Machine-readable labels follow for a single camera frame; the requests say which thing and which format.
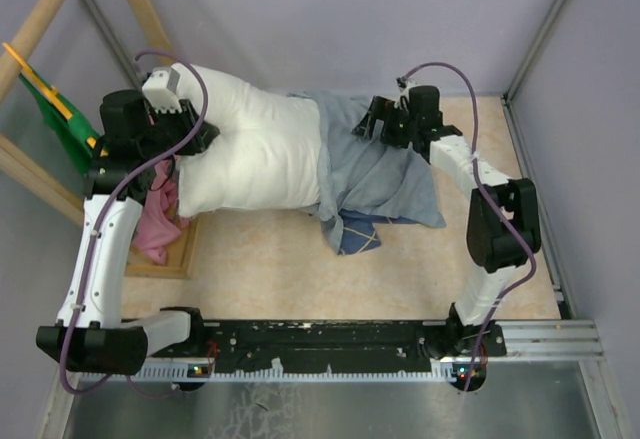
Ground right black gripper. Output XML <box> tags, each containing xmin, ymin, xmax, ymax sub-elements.
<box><xmin>352</xmin><ymin>97</ymin><xmax>418</xmax><ymax>149</ymax></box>

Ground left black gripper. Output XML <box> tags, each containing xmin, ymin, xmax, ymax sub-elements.
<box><xmin>140</xmin><ymin>98</ymin><xmax>221</xmax><ymax>164</ymax></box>

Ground light blue pillowcase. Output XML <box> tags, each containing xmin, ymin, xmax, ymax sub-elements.
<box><xmin>294</xmin><ymin>91</ymin><xmax>445</xmax><ymax>255</ymax></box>

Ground white pillow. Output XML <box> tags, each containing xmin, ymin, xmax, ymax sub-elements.
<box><xmin>172</xmin><ymin>63</ymin><xmax>321</xmax><ymax>217</ymax></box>

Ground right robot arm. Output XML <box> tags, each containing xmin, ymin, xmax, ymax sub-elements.
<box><xmin>352</xmin><ymin>86</ymin><xmax>541</xmax><ymax>359</ymax></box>

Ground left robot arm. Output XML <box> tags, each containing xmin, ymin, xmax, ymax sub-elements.
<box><xmin>36</xmin><ymin>90</ymin><xmax>218</xmax><ymax>378</ymax></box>

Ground green shirt on hanger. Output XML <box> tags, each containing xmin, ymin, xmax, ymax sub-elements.
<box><xmin>19</xmin><ymin>73</ymin><xmax>99</xmax><ymax>175</ymax></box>

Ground pink garment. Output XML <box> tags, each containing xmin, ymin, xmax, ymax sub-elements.
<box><xmin>132</xmin><ymin>158</ymin><xmax>189</xmax><ymax>266</ymax></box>

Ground yellow plastic hanger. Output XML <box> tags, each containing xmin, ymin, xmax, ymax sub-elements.
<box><xmin>2</xmin><ymin>42</ymin><xmax>100</xmax><ymax>152</ymax></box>

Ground wooden tray box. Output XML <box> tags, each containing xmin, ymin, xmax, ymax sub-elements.
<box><xmin>125</xmin><ymin>217</ymin><xmax>201</xmax><ymax>280</ymax></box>

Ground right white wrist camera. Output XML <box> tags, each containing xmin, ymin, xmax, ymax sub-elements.
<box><xmin>396</xmin><ymin>76</ymin><xmax>413</xmax><ymax>107</ymax></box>

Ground wooden clothes rack frame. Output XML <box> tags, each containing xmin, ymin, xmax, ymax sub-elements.
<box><xmin>0</xmin><ymin>0</ymin><xmax>176</xmax><ymax>228</ymax></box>

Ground aluminium frame rail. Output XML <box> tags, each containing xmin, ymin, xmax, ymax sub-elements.
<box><xmin>502</xmin><ymin>0</ymin><xmax>571</xmax><ymax>105</ymax></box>

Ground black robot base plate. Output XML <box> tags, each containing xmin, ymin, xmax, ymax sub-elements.
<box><xmin>154</xmin><ymin>320</ymin><xmax>507</xmax><ymax>374</ymax></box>

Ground white cable duct strip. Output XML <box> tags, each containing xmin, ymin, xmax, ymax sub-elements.
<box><xmin>79</xmin><ymin>361</ymin><xmax>486</xmax><ymax>383</ymax></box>

